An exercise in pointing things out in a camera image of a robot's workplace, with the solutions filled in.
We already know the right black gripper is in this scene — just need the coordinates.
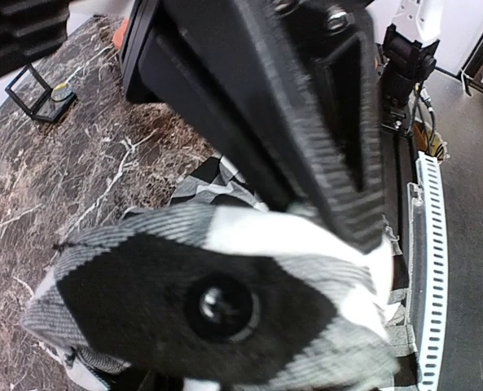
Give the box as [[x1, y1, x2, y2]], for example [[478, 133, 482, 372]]
[[118, 0, 226, 111]]

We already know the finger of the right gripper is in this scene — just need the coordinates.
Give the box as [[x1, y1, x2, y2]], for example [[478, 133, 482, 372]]
[[163, 1, 384, 253]]

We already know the white slotted cable duct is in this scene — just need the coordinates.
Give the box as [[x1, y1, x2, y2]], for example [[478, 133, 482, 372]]
[[407, 152, 449, 390]]

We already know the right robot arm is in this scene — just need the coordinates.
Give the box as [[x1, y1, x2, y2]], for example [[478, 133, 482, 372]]
[[121, 1, 443, 253]]

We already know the black front rail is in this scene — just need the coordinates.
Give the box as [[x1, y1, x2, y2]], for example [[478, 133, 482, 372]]
[[383, 130, 419, 351]]

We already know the black white plaid shirt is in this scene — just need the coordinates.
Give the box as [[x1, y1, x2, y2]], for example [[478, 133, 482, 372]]
[[21, 156, 419, 390]]

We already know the orange plastic basket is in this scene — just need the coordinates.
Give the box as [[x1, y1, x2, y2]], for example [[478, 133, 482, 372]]
[[112, 18, 129, 51]]

